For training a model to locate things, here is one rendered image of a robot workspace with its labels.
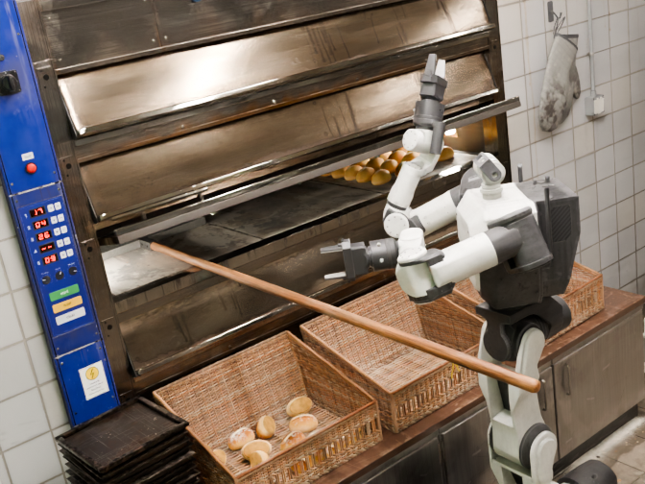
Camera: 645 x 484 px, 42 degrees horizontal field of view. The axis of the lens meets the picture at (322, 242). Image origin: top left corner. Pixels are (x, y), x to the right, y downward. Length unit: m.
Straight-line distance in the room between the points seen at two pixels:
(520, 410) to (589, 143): 1.92
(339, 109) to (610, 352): 1.48
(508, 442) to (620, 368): 1.17
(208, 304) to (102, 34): 0.94
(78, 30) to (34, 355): 0.96
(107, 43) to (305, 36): 0.73
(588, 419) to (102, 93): 2.25
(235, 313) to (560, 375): 1.27
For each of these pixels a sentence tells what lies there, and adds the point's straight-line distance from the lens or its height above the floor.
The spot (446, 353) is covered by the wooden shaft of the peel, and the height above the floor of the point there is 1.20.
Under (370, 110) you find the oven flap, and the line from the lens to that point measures 3.19.
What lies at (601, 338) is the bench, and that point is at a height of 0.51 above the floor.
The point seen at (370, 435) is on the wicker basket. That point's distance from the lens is 2.81.
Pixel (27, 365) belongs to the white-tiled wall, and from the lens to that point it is 2.68.
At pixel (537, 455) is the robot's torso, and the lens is 2.65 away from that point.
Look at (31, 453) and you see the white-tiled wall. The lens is 2.78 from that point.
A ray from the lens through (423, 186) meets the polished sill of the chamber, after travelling 3.41.
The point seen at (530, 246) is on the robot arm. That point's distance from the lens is 2.16.
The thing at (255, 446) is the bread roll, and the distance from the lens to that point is 2.83.
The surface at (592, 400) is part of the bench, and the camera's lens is 3.63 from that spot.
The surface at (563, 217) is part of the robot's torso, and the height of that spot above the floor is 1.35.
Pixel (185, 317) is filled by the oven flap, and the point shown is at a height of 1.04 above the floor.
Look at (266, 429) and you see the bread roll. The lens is 2.92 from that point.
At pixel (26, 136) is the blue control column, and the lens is 2.52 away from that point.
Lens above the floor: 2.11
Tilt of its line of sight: 19 degrees down
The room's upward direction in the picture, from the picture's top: 9 degrees counter-clockwise
